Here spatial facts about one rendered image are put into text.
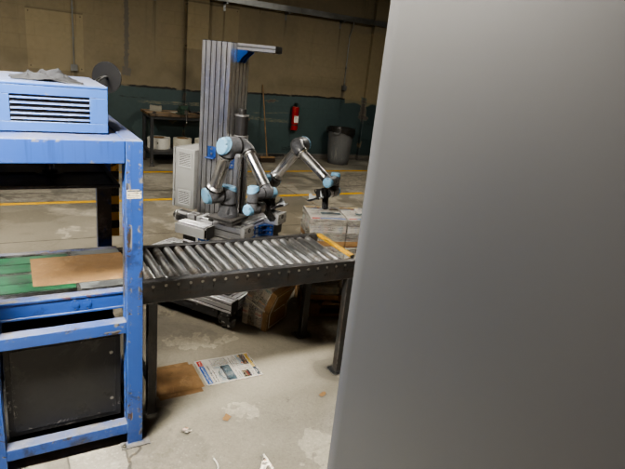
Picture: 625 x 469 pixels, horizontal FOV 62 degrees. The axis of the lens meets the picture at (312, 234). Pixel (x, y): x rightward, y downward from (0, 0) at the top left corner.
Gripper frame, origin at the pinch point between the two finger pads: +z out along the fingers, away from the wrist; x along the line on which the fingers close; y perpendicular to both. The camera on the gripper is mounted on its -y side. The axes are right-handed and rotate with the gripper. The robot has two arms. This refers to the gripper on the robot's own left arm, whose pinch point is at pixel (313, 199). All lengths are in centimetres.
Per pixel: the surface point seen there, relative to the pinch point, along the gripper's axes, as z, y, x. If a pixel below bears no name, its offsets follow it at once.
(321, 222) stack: -6.6, -18.6, -2.3
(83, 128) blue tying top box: 186, 56, 20
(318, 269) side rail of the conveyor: 70, -40, 42
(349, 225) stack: -22.7, -25.9, 11.7
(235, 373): 97, -96, -22
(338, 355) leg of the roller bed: 49, -103, 26
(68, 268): 177, -4, -37
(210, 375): 109, -92, -31
